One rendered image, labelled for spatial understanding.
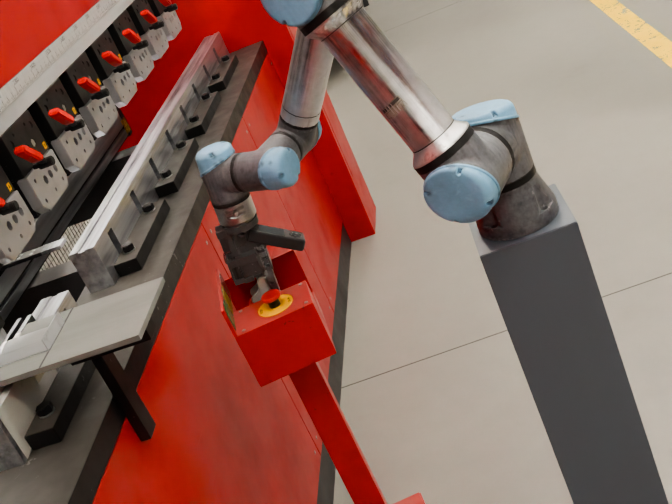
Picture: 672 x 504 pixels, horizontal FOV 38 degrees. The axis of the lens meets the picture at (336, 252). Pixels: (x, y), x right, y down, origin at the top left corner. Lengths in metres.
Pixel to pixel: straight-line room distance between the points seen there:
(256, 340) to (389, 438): 0.98
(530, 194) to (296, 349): 0.52
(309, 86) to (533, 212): 0.46
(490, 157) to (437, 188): 0.10
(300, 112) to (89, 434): 0.69
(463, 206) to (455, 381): 1.30
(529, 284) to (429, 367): 1.19
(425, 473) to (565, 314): 0.87
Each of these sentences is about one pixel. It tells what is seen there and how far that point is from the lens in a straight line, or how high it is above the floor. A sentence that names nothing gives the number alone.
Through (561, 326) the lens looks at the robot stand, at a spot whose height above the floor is 0.58.
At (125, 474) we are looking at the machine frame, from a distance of 1.62.
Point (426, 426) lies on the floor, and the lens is 2.72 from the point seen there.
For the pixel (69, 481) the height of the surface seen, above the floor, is 0.88.
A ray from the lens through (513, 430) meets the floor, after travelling 2.59.
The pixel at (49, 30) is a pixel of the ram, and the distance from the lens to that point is 2.22.
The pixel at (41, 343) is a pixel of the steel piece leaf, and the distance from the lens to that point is 1.63.
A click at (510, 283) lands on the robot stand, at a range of 1.78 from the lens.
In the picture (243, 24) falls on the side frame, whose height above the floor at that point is 0.95.
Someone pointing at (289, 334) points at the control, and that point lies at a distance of 1.84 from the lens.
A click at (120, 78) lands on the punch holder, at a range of 2.46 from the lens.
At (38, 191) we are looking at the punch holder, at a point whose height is 1.15.
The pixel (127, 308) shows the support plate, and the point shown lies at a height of 1.00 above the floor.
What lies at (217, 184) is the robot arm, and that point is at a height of 1.03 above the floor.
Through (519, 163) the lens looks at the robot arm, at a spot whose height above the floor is 0.90.
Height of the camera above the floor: 1.59
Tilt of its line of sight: 24 degrees down
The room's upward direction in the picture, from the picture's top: 24 degrees counter-clockwise
